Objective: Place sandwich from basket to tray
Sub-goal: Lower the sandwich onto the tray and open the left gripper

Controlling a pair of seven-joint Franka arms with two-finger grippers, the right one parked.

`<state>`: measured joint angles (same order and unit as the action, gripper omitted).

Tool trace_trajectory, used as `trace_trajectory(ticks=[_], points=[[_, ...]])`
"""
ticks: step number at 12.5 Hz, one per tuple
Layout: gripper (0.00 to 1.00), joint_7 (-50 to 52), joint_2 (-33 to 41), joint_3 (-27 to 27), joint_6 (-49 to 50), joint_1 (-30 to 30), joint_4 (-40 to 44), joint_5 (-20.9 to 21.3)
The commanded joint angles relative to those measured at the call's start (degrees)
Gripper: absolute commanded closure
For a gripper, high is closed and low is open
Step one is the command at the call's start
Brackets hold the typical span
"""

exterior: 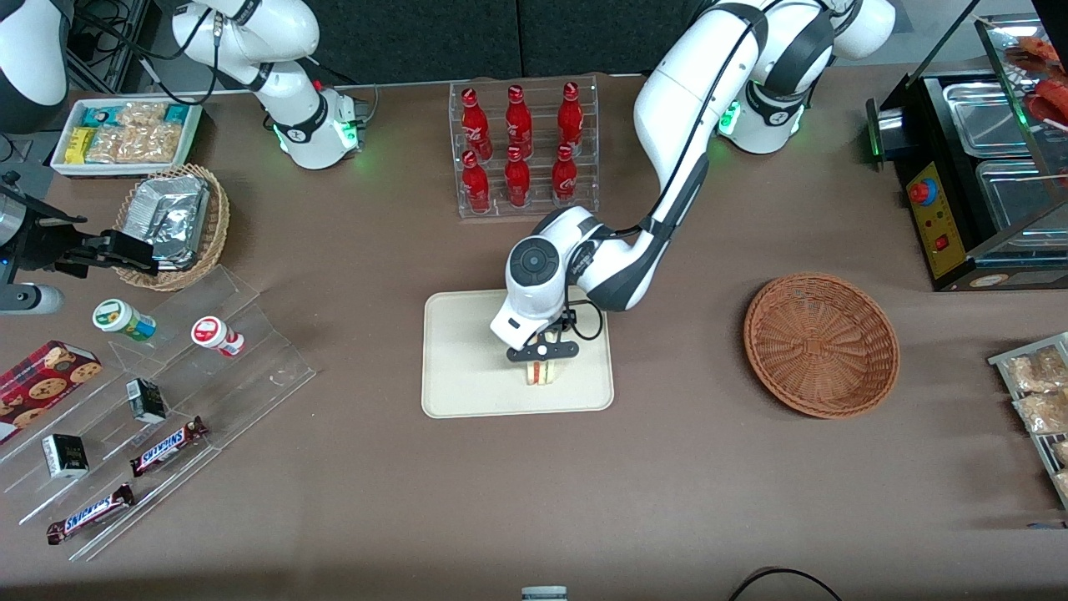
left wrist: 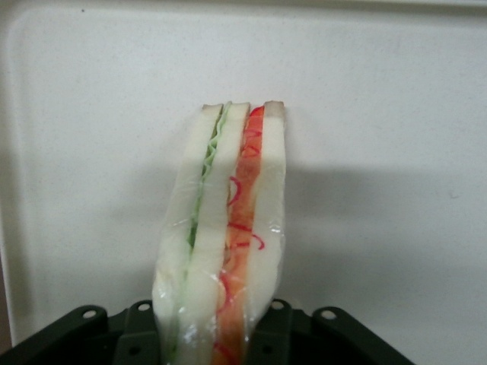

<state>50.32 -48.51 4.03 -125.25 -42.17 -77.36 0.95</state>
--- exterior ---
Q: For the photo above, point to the green lid yoghurt cup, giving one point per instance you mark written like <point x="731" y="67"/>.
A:
<point x="121" y="319"/>

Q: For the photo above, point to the clear acrylic bottle rack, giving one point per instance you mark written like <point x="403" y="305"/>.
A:
<point x="538" y="179"/>

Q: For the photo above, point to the grey snack tray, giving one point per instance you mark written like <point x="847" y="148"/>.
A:
<point x="1001" y="361"/>

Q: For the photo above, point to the clear peanut snack bag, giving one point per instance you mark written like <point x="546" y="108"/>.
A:
<point x="142" y="114"/>
<point x="138" y="144"/>

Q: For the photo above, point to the grey white capped object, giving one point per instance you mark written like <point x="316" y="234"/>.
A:
<point x="544" y="594"/>

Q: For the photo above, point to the clear acrylic stepped display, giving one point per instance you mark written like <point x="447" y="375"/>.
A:
<point x="250" y="367"/>

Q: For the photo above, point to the small black carton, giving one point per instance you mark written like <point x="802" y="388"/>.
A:
<point x="65" y="456"/>
<point x="147" y="401"/>

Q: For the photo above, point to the steel food pan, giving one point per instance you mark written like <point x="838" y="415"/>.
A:
<point x="1014" y="196"/>
<point x="984" y="117"/>

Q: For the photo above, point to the black food warmer cabinet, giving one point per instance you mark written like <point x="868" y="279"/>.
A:
<point x="943" y="250"/>

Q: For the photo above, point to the white rectangular snack tray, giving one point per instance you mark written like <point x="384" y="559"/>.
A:
<point x="60" y="159"/>

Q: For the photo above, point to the clear nut snack bag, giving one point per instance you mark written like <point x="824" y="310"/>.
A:
<point x="1039" y="371"/>
<point x="1043" y="413"/>
<point x="1063" y="484"/>
<point x="1061" y="453"/>

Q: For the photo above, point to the red cola bottle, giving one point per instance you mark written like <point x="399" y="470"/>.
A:
<point x="571" y="117"/>
<point x="476" y="185"/>
<point x="476" y="125"/>
<point x="517" y="179"/>
<point x="565" y="178"/>
<point x="519" y="121"/>

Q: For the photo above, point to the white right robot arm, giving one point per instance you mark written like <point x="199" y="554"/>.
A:
<point x="275" y="50"/>

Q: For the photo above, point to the Snickers chocolate bar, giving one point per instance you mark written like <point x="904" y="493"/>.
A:
<point x="167" y="446"/>
<point x="90" y="513"/>

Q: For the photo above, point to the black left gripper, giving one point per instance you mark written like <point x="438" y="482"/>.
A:
<point x="565" y="326"/>

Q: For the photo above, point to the black equipment rack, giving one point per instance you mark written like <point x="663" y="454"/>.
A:
<point x="108" y="42"/>

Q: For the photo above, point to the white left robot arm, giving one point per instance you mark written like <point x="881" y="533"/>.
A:
<point x="684" y="108"/>

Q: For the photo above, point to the cream plastic tray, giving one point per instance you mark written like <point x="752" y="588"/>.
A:
<point x="467" y="367"/>

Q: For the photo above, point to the yellow snack pack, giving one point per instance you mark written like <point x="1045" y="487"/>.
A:
<point x="79" y="146"/>

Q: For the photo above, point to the triangular sandwich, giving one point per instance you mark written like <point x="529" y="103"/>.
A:
<point x="542" y="374"/>

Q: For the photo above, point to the orange red fried food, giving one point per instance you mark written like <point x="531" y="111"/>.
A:
<point x="1047" y="108"/>

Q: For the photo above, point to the light tan wicker basket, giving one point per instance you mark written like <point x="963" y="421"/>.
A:
<point x="219" y="221"/>

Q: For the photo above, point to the small blue object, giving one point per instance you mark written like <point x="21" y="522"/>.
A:
<point x="1047" y="525"/>

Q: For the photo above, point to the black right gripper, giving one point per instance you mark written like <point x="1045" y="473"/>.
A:
<point x="43" y="245"/>

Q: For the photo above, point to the teal snack pack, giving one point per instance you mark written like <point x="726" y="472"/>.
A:
<point x="100" y="115"/>

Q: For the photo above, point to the brown round wicker basket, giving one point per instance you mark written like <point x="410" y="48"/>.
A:
<point x="822" y="346"/>

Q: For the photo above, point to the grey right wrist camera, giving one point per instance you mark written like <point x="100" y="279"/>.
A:
<point x="29" y="298"/>

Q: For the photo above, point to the silver foil package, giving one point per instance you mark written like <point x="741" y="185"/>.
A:
<point x="171" y="217"/>

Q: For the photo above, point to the red lid yoghurt cup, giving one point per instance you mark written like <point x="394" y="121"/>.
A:
<point x="215" y="335"/>

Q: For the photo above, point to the red tartan cookie box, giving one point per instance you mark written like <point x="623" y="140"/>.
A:
<point x="42" y="388"/>

